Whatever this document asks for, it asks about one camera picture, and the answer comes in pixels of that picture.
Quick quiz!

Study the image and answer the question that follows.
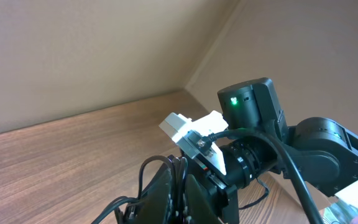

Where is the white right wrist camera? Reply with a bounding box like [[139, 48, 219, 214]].
[[159, 111, 228, 175]]

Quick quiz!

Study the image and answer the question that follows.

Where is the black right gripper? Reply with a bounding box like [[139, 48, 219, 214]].
[[127, 151, 240, 224]]

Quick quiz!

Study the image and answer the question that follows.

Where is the thin black USB cable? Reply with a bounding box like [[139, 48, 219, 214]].
[[90, 154, 189, 224]]

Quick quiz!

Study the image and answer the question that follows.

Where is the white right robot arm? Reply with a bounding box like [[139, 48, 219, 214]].
[[190, 78, 358, 223]]

